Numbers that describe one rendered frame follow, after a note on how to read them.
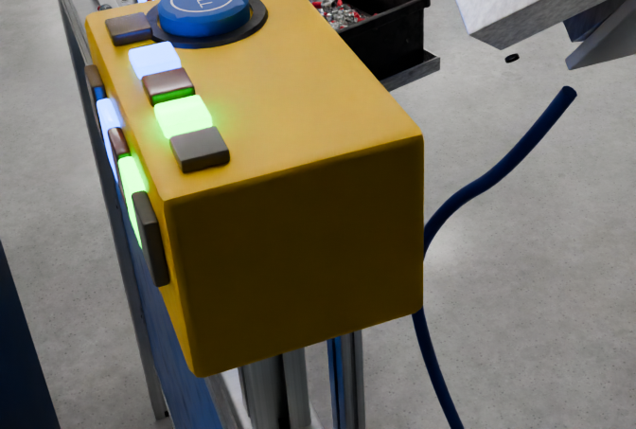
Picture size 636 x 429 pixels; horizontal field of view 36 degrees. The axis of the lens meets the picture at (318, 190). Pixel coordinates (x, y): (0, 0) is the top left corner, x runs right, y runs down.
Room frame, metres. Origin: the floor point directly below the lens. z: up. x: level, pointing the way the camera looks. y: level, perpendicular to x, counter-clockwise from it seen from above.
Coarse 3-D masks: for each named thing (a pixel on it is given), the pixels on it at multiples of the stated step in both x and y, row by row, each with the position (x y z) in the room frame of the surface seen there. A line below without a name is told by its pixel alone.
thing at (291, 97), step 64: (256, 0) 0.41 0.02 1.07; (128, 64) 0.36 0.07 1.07; (192, 64) 0.36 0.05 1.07; (256, 64) 0.36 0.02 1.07; (320, 64) 0.35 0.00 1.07; (128, 128) 0.32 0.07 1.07; (256, 128) 0.31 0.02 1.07; (320, 128) 0.30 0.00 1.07; (384, 128) 0.30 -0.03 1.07; (192, 192) 0.27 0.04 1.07; (256, 192) 0.28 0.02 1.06; (320, 192) 0.28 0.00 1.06; (384, 192) 0.29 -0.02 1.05; (192, 256) 0.27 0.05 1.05; (256, 256) 0.28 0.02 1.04; (320, 256) 0.28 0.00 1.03; (384, 256) 0.29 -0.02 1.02; (192, 320) 0.27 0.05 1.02; (256, 320) 0.28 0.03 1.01; (320, 320) 0.28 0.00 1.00; (384, 320) 0.29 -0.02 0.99
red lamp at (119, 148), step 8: (112, 128) 0.34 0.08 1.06; (120, 128) 0.34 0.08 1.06; (112, 136) 0.33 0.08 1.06; (120, 136) 0.33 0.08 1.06; (112, 144) 0.33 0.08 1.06; (120, 144) 0.33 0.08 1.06; (112, 152) 0.33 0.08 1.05; (120, 152) 0.32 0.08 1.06; (128, 152) 0.32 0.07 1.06; (120, 176) 0.32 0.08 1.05; (120, 184) 0.33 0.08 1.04
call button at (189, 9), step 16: (160, 0) 0.41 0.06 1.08; (176, 0) 0.40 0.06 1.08; (192, 0) 0.40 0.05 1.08; (208, 0) 0.40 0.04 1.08; (224, 0) 0.40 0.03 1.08; (240, 0) 0.40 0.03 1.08; (160, 16) 0.39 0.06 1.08; (176, 16) 0.38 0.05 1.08; (192, 16) 0.38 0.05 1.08; (208, 16) 0.38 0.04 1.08; (224, 16) 0.38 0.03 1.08; (240, 16) 0.39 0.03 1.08; (176, 32) 0.38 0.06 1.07; (192, 32) 0.38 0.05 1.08; (208, 32) 0.38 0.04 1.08; (224, 32) 0.38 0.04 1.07
